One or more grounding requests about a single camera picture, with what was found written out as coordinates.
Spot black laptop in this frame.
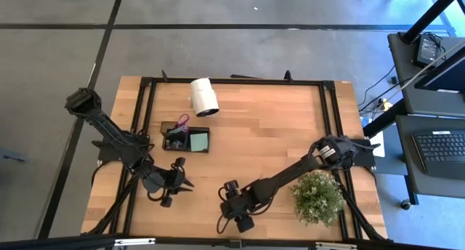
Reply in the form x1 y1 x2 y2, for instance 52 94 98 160
412 130 465 181

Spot black rig beam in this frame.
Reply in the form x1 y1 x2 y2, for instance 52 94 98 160
0 233 465 250

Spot blue floor object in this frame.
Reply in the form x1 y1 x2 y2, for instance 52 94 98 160
0 148 29 163

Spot black mesh desk organizer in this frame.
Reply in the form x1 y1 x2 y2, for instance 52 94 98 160
161 121 211 154

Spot green sticky note pad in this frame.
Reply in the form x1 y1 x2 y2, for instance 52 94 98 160
189 132 209 153

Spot black power adapter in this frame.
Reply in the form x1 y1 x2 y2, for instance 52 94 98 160
416 34 442 68

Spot grey desk with laptop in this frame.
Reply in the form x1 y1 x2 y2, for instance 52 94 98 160
395 114 465 200

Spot black diagonal desk beam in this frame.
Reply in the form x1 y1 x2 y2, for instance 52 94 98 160
363 100 408 134

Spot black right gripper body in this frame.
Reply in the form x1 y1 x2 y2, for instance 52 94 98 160
219 180 256 233

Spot white yellow power strip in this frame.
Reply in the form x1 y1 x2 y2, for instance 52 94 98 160
376 97 393 113

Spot grey desk with monitor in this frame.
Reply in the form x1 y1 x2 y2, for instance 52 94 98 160
387 31 465 119

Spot purple-handled scissors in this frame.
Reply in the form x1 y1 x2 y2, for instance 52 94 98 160
175 113 191 134

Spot black vertical pole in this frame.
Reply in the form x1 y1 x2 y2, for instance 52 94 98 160
399 0 465 44

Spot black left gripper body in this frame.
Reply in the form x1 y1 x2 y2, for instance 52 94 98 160
142 156 187 208

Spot artificial potted plant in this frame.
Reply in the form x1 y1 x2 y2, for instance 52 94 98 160
289 169 347 228

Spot dark computer monitor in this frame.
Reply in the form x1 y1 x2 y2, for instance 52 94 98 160
413 46 465 93

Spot white paper sheet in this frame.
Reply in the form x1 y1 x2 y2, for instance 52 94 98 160
370 130 386 158

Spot black cable bundle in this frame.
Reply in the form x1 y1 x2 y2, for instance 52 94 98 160
332 168 388 242
81 162 141 236

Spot silver bracket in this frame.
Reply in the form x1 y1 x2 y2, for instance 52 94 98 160
315 241 359 250
114 237 156 246

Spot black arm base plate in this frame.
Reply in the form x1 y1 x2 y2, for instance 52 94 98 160
348 137 377 168
91 135 150 163

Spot black floor cable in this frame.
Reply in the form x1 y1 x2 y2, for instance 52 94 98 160
357 64 399 113

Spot black aluminium table frame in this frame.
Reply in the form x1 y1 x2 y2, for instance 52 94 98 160
108 70 364 240

